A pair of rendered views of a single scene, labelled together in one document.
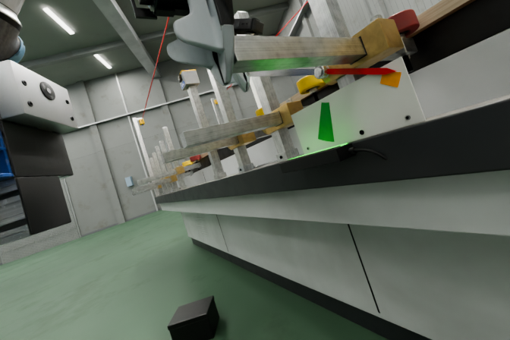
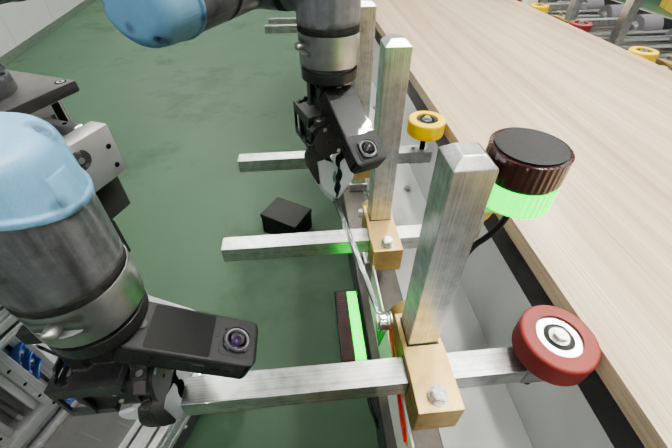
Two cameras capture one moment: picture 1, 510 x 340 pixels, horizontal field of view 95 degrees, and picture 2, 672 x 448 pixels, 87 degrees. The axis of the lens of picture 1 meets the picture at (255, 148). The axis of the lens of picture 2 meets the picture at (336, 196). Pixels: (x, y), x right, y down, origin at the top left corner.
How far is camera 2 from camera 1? 62 cm
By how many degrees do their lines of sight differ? 49
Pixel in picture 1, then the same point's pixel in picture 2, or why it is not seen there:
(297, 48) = (273, 403)
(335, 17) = (422, 319)
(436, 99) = (549, 399)
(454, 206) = not seen: outside the picture
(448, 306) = not seen: hidden behind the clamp
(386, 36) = (418, 425)
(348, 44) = (374, 391)
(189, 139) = (227, 257)
